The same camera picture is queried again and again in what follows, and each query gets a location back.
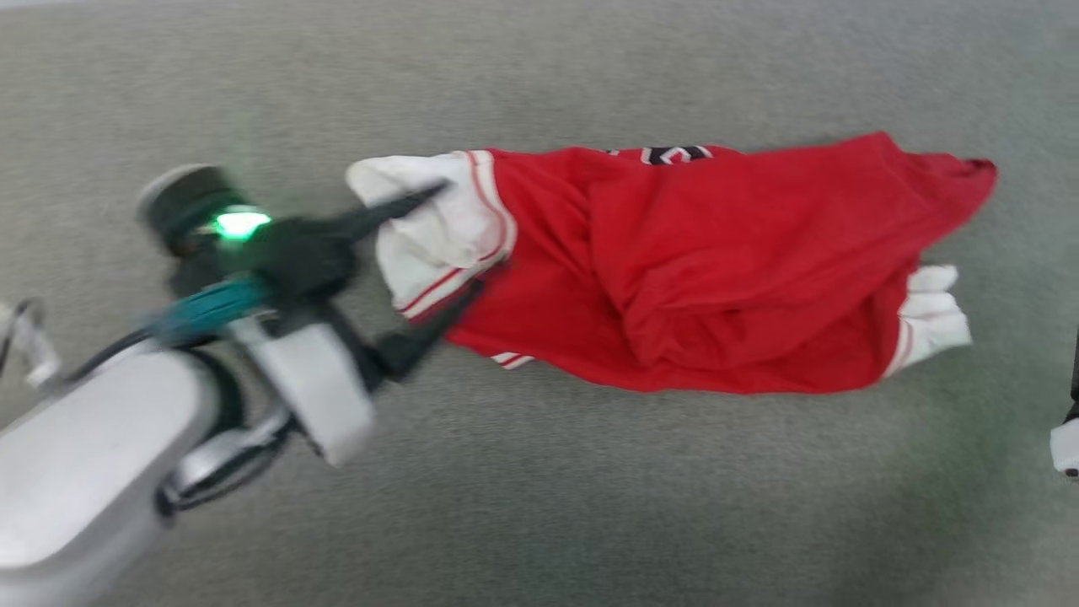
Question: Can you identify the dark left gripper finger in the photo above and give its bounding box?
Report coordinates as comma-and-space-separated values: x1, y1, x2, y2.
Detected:
369, 280, 486, 386
333, 180, 450, 243

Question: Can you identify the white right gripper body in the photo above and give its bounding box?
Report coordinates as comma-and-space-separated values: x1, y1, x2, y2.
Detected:
1050, 333, 1079, 481

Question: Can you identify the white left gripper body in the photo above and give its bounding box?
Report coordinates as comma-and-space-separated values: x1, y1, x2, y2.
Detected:
137, 164, 380, 467

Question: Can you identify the red white jersey shirt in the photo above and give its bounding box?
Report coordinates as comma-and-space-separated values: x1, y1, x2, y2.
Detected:
344, 131, 1000, 395

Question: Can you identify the grey fabric sofa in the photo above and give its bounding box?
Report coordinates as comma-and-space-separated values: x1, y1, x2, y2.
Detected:
0, 0, 1079, 607

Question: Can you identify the teal cable connector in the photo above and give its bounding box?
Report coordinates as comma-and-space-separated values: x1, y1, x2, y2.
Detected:
148, 277, 275, 348

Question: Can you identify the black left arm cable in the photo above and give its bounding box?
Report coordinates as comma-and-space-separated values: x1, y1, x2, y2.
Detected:
0, 299, 169, 389

